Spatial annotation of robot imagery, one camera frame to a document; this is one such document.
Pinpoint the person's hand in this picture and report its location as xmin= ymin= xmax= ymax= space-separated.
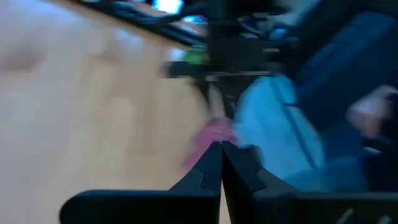
xmin=345 ymin=84 xmax=398 ymax=139

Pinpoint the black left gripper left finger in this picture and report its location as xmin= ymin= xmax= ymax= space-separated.
xmin=58 ymin=140 xmax=223 ymax=224

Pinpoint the tall pink ribbed vase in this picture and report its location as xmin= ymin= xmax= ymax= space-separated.
xmin=182 ymin=116 xmax=239 ymax=170

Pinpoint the person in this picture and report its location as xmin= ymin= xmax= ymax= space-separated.
xmin=292 ymin=12 xmax=398 ymax=192

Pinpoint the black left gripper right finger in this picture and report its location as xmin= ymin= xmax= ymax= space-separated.
xmin=221 ymin=140 xmax=398 ymax=224

